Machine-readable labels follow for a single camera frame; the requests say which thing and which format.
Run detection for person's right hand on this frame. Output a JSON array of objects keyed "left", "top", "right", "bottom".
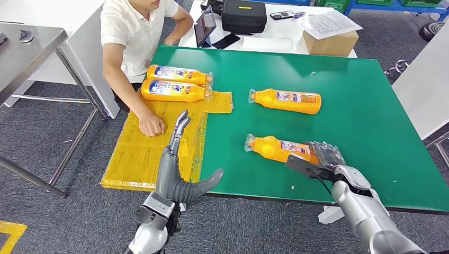
[{"left": 138, "top": 111, "right": 166, "bottom": 138}]

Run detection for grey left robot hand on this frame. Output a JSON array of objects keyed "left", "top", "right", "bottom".
[{"left": 155, "top": 110, "right": 225, "bottom": 205}]

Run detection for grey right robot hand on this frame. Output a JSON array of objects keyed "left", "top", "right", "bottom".
[{"left": 304, "top": 141, "right": 347, "bottom": 169}]

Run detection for orange detergent bottle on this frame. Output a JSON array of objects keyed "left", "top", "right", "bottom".
[
  {"left": 248, "top": 88, "right": 322, "bottom": 115},
  {"left": 141, "top": 79, "right": 213, "bottom": 103},
  {"left": 244, "top": 133, "right": 320, "bottom": 165},
  {"left": 146, "top": 64, "right": 213, "bottom": 87}
]

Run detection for yellow taped cardboard mat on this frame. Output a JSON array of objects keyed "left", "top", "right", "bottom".
[{"left": 100, "top": 89, "right": 234, "bottom": 193}]

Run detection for person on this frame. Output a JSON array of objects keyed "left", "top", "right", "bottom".
[{"left": 100, "top": 0, "right": 194, "bottom": 138}]

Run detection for brown cardboard box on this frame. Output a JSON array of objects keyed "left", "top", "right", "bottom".
[{"left": 302, "top": 30, "right": 360, "bottom": 58}]

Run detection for metal furniture legs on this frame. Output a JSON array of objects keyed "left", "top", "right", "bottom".
[{"left": 424, "top": 130, "right": 449, "bottom": 169}]

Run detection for black tablet on stand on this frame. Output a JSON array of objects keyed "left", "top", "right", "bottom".
[{"left": 193, "top": 5, "right": 218, "bottom": 48}]

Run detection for black smartphone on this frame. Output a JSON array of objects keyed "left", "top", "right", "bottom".
[{"left": 211, "top": 33, "right": 241, "bottom": 50}]

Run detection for white board panel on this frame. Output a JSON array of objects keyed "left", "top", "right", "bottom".
[{"left": 391, "top": 21, "right": 449, "bottom": 141}]

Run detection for printed paper sheet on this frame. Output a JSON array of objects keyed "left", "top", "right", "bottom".
[{"left": 298, "top": 10, "right": 364, "bottom": 40}]

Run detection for black device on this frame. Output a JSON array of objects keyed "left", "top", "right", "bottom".
[{"left": 200, "top": 0, "right": 225, "bottom": 16}]

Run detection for black carry case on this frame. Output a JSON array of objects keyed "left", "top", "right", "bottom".
[{"left": 221, "top": 0, "right": 267, "bottom": 35}]

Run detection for steel table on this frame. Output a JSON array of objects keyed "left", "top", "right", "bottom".
[{"left": 0, "top": 21, "right": 107, "bottom": 199}]

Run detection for smartphone in dark case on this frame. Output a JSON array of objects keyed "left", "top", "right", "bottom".
[{"left": 269, "top": 10, "right": 295, "bottom": 21}]

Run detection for black round stool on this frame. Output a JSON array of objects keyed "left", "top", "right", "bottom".
[{"left": 418, "top": 21, "right": 446, "bottom": 43}]

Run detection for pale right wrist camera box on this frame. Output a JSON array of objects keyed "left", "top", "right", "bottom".
[{"left": 284, "top": 154, "right": 336, "bottom": 181}]

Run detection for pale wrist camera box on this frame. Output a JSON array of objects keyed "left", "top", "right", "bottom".
[
  {"left": 134, "top": 192, "right": 176, "bottom": 227},
  {"left": 284, "top": 154, "right": 336, "bottom": 181}
]

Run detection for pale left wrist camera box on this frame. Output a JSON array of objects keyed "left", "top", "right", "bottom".
[{"left": 134, "top": 192, "right": 176, "bottom": 227}]

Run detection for blue shelf frame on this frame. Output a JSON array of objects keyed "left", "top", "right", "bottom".
[{"left": 245, "top": 0, "right": 449, "bottom": 22}]

